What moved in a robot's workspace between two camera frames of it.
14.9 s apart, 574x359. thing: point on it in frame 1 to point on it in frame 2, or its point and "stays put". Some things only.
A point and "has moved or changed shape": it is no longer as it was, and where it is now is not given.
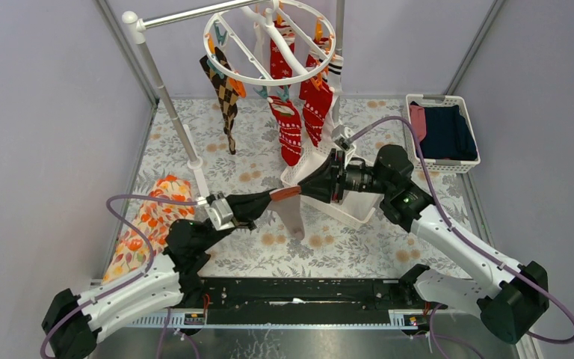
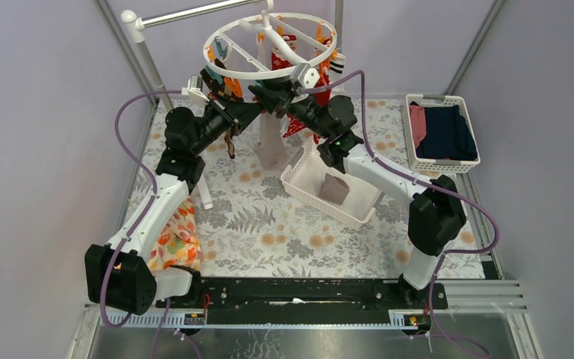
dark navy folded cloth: [448, 134] stays put
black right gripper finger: [326, 183] to [272, 98]
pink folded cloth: [418, 121] stays put
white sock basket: [357, 207] stays put
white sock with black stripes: [334, 76] stays put
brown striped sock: [287, 202] to [271, 152]
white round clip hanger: [270, 43] has moved or changed shape
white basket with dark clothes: [445, 132] stays put
